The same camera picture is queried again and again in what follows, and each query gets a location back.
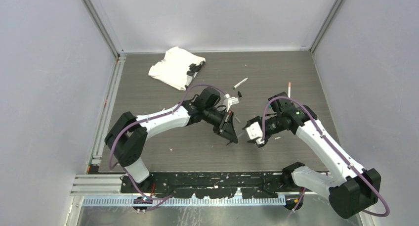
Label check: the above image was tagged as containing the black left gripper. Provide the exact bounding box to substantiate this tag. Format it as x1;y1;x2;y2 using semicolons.
203;107;238;144

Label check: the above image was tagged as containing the white pen orange tip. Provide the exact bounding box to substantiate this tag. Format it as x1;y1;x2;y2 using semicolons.
287;82;292;98

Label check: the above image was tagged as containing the white pen green tip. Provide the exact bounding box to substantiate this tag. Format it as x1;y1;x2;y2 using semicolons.
233;77;248;89

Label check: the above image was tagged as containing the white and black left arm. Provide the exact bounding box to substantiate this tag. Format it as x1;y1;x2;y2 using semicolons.
104;86;239;193

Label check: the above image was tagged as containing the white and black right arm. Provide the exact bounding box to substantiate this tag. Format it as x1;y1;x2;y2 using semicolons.
243;92;390;219

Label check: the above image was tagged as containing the white crumpled cloth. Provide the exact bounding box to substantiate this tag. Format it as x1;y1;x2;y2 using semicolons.
148;46;206;90

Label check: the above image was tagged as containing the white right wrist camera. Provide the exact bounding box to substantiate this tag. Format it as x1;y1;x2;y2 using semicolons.
244;122;265;146

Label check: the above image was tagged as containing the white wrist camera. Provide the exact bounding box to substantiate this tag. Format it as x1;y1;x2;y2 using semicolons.
244;122;265;146
222;94;240;112

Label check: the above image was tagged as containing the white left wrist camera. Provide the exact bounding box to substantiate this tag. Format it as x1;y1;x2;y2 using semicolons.
222;94;240;112

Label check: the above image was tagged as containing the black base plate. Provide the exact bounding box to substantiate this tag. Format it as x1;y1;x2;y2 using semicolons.
120;171;302;199

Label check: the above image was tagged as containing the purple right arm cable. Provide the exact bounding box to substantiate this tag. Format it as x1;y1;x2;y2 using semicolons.
260;96;391;218

